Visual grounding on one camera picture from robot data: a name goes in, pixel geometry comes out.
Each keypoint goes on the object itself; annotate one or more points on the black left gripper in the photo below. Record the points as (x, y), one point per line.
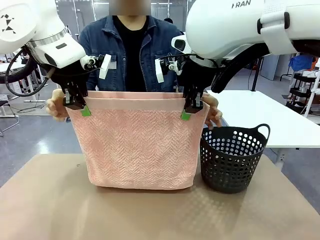
(67, 75)

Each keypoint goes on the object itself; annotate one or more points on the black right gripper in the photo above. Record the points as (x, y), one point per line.
(197, 75)

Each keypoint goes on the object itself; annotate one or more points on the pink towel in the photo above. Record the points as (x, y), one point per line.
(137, 140)

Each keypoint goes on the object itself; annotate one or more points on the black perforated plastic basket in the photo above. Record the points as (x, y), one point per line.
(230, 170)

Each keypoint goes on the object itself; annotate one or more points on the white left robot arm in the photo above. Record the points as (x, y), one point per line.
(25, 22)

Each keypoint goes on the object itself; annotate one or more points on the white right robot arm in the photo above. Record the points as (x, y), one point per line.
(225, 30)

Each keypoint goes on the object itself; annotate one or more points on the person's right hand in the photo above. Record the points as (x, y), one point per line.
(57, 105)

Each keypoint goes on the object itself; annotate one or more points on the person's left hand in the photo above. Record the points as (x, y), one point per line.
(214, 110)

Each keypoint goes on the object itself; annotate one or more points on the white desk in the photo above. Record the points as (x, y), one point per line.
(27, 75)

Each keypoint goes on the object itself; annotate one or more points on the black chair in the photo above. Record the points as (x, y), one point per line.
(7, 117)

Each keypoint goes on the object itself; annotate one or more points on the large white table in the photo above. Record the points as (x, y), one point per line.
(265, 117)

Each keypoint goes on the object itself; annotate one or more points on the person in denim jacket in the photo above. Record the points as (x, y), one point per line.
(135, 50)

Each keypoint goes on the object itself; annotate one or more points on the grey door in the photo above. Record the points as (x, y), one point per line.
(275, 66)

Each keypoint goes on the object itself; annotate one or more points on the black utility cart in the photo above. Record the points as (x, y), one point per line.
(300, 90)

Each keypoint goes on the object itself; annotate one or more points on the blue cloth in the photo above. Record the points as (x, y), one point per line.
(300, 63)

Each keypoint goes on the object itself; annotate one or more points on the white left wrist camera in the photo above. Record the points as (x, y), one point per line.
(105, 66)

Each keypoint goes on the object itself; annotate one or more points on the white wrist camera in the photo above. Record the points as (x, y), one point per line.
(160, 71)
(105, 66)

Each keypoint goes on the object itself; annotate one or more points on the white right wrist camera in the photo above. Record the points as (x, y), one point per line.
(160, 71)

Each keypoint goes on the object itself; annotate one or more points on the white metal frame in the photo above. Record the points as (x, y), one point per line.
(312, 95)

